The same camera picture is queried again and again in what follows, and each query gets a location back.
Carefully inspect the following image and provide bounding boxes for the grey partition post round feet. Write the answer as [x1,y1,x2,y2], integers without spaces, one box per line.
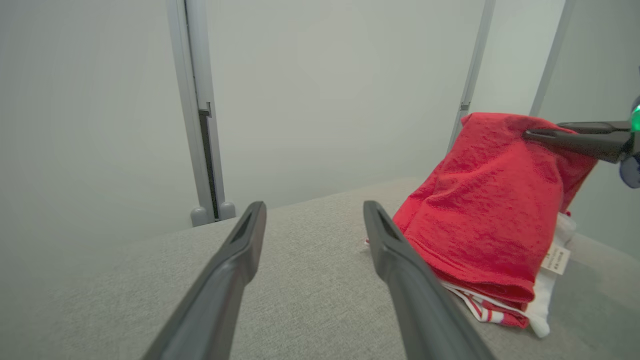
[167,0,236,228]

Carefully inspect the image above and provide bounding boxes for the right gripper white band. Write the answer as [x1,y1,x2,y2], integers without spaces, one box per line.
[523,95,640,188]

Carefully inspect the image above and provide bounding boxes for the thin grey partition strip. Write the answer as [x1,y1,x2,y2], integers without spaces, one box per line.
[446,0,497,152]

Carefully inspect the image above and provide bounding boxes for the red Bulls jersey white sleeves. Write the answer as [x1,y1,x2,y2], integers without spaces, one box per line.
[367,112,599,339]

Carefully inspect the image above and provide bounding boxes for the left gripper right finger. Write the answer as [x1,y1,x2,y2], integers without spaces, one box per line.
[363,200,496,360]

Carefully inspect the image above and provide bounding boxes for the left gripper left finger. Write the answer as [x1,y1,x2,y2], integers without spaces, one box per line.
[142,201,267,360]

